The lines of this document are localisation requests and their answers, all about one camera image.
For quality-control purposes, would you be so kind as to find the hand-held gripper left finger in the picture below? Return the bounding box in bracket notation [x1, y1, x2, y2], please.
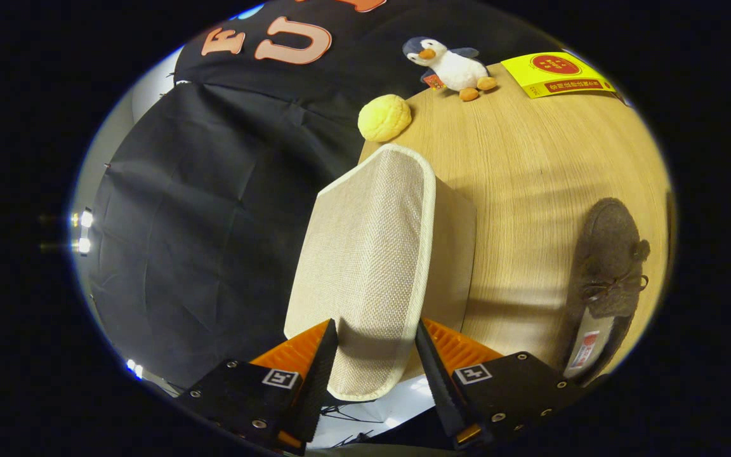
[178, 319, 339, 456]

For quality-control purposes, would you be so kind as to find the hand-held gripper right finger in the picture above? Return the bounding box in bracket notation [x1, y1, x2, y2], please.
[415, 317, 588, 451]

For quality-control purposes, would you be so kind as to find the beige fabric storage box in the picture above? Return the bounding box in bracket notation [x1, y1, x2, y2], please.
[284, 143, 477, 402]

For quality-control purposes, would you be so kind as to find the brown fuzzy shoe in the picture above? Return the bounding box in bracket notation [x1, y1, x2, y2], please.
[559, 197, 652, 385]

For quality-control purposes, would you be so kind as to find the yellow bun plush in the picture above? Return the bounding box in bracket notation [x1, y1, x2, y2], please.
[358, 94, 412, 143]

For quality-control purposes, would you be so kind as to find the penguin plush toy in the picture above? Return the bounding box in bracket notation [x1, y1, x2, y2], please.
[402, 36, 498, 102]

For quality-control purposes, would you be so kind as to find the yellow book red circle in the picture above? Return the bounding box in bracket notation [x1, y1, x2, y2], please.
[501, 52, 617, 100]

